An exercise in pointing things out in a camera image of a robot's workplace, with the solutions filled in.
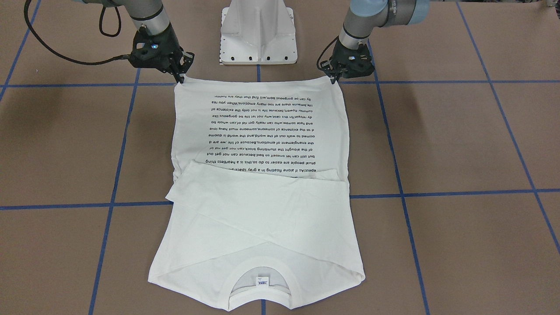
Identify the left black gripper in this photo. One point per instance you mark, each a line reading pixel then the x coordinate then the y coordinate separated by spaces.
pixel 339 56

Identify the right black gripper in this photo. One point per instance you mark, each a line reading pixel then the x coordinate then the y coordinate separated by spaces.
pixel 169 45

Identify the white long-sleeve printed shirt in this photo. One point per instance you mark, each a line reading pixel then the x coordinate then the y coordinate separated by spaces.
pixel 260 194

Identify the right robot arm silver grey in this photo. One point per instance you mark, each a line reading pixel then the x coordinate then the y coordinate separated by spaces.
pixel 149 13

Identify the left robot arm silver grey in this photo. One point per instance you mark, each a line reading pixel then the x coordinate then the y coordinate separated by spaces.
pixel 365 15

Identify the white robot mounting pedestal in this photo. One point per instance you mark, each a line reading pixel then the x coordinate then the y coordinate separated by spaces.
pixel 257 32

